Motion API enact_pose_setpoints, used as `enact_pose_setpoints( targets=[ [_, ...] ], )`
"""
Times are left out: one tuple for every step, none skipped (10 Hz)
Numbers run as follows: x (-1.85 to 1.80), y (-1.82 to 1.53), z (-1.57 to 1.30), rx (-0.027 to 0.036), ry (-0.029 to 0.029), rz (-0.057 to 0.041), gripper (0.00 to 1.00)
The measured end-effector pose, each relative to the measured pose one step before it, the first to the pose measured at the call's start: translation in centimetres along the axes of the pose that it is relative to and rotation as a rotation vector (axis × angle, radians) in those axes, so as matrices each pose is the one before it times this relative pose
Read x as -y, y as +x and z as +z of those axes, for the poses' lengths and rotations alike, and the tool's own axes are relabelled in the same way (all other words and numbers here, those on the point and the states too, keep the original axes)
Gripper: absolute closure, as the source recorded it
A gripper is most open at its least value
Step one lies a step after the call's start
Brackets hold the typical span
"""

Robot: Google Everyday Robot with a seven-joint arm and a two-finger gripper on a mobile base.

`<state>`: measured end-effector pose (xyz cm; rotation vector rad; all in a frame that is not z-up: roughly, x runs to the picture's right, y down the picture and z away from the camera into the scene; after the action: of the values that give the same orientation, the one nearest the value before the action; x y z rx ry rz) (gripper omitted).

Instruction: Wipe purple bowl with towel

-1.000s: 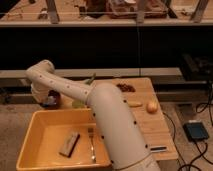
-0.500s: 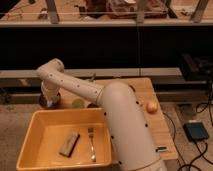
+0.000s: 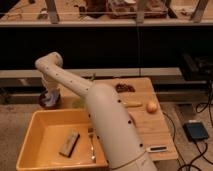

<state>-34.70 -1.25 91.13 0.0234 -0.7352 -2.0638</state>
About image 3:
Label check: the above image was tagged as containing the purple bowl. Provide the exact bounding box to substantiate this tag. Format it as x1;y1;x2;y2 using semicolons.
38;90;60;109

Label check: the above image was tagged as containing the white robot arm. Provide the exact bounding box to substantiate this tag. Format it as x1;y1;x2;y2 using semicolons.
35;52;157;171

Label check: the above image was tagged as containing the dark brown food pile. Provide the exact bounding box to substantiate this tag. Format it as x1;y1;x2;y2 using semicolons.
115;84;135;93

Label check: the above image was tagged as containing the green vegetable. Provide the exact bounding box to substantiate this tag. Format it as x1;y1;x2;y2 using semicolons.
89;73;96;82

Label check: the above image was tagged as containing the yellow banana piece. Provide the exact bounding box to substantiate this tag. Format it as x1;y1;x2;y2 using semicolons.
123;102;142;108

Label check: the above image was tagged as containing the green cup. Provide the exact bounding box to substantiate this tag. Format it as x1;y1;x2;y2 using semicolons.
72;99;85;108

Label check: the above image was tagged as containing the silver metal fork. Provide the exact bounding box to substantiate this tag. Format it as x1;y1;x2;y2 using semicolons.
88;127;96;163

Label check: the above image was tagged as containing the yellow onion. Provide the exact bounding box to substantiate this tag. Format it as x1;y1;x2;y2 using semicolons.
146;101;157;114

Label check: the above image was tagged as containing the brown wooden block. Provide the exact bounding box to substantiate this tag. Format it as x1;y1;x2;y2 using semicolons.
59;131;80;157

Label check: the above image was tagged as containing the yellow plastic tub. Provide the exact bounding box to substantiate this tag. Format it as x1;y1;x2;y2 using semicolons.
16;109;108;171

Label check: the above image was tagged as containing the black and white marker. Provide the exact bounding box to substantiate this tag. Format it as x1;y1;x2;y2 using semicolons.
146;146;167;153

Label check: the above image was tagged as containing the black equipment box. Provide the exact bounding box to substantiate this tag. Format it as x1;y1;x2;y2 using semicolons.
180;54;213;81

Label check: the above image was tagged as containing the black foot pedal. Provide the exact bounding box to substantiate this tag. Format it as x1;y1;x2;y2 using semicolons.
183;122;209;142

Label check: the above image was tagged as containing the black cable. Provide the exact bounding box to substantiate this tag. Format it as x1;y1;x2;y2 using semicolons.
162;99;213;171

